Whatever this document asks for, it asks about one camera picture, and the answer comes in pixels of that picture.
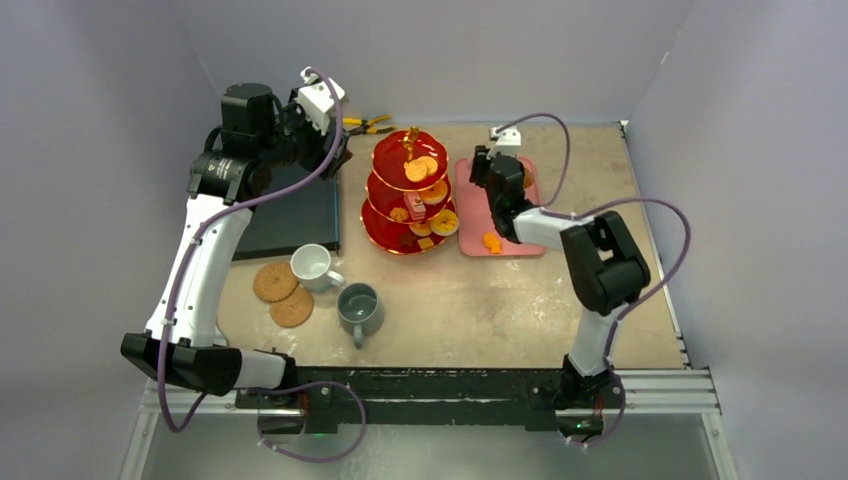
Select yellow handled pliers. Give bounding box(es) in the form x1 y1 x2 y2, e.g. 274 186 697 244
343 115 397 136

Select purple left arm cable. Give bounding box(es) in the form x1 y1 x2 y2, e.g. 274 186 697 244
156 67 347 434

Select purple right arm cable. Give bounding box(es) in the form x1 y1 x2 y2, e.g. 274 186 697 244
493 112 693 448

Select orange glazed donut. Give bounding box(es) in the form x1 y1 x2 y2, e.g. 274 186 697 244
418 180 450 205

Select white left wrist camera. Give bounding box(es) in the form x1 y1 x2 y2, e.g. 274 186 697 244
295 67 337 134

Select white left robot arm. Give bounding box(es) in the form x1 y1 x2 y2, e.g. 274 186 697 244
120 76 348 409

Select round yellow cracker bottom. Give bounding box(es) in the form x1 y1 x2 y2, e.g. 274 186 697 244
419 156 439 176

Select square yellow cracker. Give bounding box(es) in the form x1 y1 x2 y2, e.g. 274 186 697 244
417 237 435 251

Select woven round coaster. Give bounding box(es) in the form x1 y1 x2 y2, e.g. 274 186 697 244
269 287 314 328
253 261 299 303

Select grey ceramic mug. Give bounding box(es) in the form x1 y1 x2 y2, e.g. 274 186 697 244
336 283 385 349

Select round yellow cracker top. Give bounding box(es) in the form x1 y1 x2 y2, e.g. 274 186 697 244
404 159 429 183

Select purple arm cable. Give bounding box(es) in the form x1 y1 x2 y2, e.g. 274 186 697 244
493 112 693 448
156 67 347 434

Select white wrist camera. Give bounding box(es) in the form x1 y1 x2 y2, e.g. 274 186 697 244
295 67 337 134
487 126 522 158

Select yellow glazed donut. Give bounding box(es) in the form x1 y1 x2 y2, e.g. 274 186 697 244
429 208 459 237

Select round yellow cracker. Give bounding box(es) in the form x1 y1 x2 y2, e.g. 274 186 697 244
419 156 439 176
404 159 429 183

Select brown croissant bread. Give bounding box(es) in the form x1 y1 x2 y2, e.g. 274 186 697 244
522 169 534 189

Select pink serving tray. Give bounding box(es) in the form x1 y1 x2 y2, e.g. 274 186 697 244
452 157 546 258

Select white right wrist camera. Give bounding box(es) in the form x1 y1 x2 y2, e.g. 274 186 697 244
487 126 522 158

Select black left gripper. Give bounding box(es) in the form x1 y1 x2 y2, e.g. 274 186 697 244
258 89 351 179

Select red three-tier cake stand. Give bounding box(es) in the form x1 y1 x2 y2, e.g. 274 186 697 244
360 127 459 255

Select dark grey box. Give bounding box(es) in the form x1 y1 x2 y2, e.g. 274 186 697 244
232 177 341 261

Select white ceramic mug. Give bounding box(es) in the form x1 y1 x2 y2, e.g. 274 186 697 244
290 244 346 293

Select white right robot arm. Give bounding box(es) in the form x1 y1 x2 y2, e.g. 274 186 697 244
469 146 651 407

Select small brown swirl cookie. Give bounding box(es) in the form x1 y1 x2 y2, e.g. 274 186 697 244
389 207 410 223

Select fish shaped yellow cookie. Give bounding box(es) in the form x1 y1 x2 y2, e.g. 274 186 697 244
482 232 503 255

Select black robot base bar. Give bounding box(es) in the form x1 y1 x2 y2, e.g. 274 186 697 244
235 359 625 435

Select plain chocolate star cookie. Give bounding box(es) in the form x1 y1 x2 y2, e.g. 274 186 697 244
398 234 415 250

